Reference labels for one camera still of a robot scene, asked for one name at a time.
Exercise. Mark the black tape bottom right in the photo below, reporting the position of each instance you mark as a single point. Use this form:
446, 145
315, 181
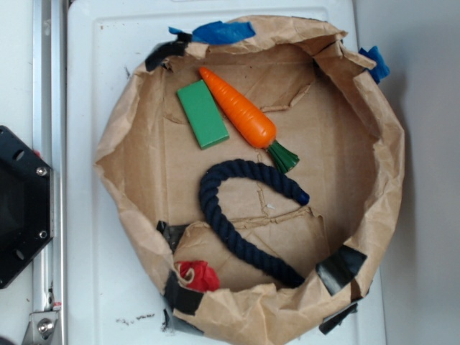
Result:
331, 322

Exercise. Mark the blue tape piece right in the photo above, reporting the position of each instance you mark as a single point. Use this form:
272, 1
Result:
381, 70

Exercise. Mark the blue tape piece top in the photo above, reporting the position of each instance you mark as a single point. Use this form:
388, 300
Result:
219, 33

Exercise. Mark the metal corner bracket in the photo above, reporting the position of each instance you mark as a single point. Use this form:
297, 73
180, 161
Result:
41, 328

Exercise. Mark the black tape inner left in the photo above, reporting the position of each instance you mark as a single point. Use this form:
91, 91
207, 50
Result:
171, 235

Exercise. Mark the black tape bottom left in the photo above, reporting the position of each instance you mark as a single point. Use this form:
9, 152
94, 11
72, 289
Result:
180, 298

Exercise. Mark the black tape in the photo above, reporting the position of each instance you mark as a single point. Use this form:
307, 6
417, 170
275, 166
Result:
331, 322
167, 49
180, 298
339, 269
171, 235

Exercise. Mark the brown paper bag bin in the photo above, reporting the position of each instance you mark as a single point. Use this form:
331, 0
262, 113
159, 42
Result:
328, 110

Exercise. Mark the aluminium extrusion rail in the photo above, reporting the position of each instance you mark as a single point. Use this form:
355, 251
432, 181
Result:
49, 60

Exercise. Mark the black tape top left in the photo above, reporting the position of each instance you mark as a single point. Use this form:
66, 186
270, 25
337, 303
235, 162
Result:
167, 49

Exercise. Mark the black tape inner right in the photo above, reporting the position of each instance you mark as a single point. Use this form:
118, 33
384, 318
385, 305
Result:
339, 269

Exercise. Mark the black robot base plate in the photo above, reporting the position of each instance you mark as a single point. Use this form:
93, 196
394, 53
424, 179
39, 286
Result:
25, 205

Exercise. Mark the red paper scrap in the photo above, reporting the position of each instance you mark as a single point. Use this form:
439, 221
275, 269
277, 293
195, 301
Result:
198, 275

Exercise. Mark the green wooden block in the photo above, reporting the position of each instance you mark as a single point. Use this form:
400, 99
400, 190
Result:
203, 115

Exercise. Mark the orange toy carrot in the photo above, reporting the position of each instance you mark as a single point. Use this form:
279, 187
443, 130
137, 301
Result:
252, 124

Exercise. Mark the white plastic board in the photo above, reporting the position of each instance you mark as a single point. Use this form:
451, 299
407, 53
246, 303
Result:
110, 299

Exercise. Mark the blue tape piece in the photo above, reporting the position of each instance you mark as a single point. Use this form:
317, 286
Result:
219, 33
381, 70

